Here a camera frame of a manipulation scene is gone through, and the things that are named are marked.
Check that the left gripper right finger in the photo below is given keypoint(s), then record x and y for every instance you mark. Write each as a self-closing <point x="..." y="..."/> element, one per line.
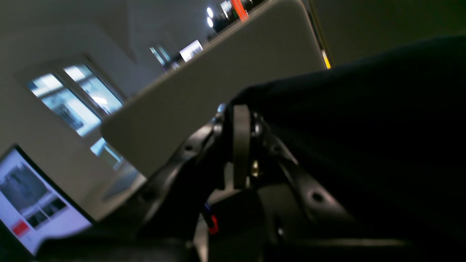
<point x="296" y="205"/>

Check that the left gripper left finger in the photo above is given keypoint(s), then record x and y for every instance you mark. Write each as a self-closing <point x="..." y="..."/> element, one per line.
<point x="161" y="216"/>

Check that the dark navy t-shirt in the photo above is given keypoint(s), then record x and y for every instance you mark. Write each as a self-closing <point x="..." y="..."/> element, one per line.
<point x="385" y="135"/>

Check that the laptop screen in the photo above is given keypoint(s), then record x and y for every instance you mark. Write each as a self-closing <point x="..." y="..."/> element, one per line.
<point x="33" y="207"/>

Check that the bright window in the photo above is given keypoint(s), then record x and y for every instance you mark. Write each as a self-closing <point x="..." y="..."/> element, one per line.
<point x="77" y="95"/>

